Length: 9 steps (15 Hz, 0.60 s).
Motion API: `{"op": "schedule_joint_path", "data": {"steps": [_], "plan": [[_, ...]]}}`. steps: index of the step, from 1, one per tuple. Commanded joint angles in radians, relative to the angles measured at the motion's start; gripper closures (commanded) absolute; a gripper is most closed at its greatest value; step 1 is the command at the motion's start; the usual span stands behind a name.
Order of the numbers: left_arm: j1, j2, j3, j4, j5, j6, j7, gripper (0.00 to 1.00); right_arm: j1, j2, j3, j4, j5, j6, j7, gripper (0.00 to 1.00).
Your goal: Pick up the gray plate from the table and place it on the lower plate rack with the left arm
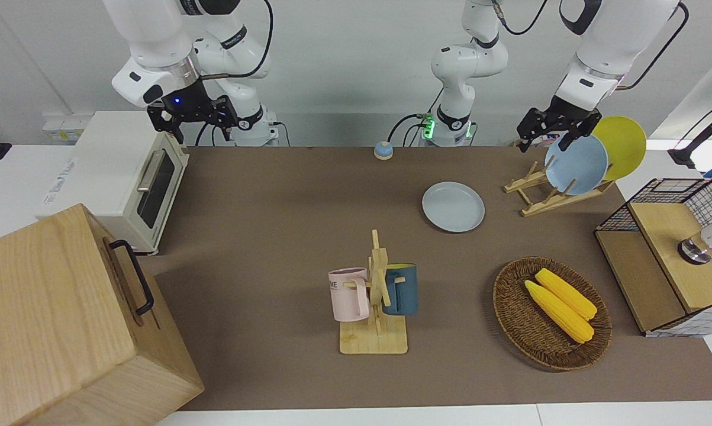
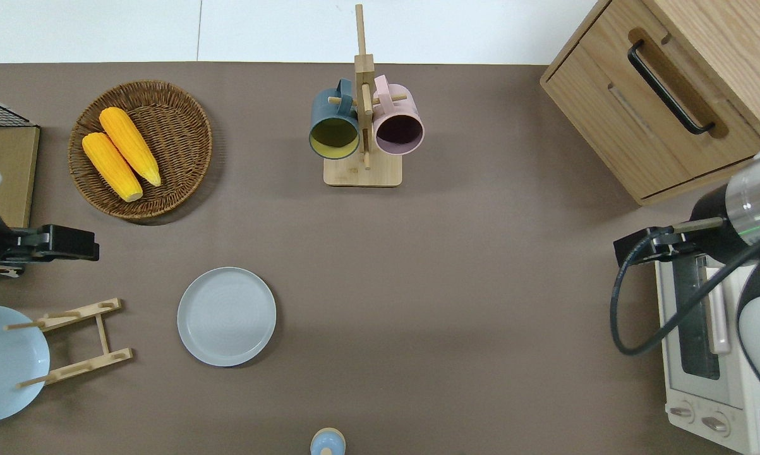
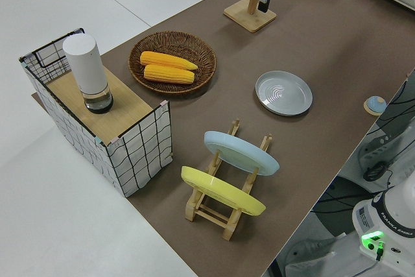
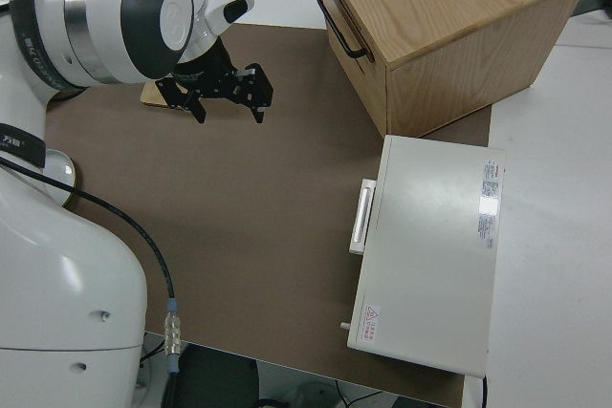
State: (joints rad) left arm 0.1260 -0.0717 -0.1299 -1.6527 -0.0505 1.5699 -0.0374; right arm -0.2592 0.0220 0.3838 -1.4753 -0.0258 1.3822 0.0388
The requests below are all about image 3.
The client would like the gray ceramic plate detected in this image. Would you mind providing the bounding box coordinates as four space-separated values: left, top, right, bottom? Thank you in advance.
255 70 314 117

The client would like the light blue plate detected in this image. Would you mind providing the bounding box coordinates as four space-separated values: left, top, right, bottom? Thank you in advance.
204 130 280 177

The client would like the yellow plate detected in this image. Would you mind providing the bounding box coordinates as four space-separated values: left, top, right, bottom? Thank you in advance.
180 165 267 217

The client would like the wooden plate rack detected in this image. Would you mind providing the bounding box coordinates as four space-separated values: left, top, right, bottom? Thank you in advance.
184 118 274 241

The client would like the brown table mat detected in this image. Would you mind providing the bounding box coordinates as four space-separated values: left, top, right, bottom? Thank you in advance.
31 0 415 277

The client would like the brown wicker basket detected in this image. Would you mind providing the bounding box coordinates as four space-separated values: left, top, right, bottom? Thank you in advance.
128 31 217 95

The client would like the yellow corn cob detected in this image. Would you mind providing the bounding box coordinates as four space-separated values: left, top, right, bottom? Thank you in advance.
139 51 199 71
143 64 196 85

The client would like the blue bell on wooden base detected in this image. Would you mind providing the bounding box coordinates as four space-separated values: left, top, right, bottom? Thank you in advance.
362 95 386 116

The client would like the gray power strip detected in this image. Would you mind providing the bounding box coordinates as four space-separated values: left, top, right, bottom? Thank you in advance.
358 134 401 177

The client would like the wooden board lid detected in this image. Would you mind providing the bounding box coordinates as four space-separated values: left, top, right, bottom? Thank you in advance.
45 67 153 138

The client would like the white cylindrical bottle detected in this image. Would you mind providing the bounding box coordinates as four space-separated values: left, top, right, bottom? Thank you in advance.
62 32 115 115

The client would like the coiled black cable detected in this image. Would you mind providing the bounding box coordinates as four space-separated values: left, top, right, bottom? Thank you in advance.
362 162 386 182

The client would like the wire basket with white liner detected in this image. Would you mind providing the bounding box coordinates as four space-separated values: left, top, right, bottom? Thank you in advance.
18 27 172 199

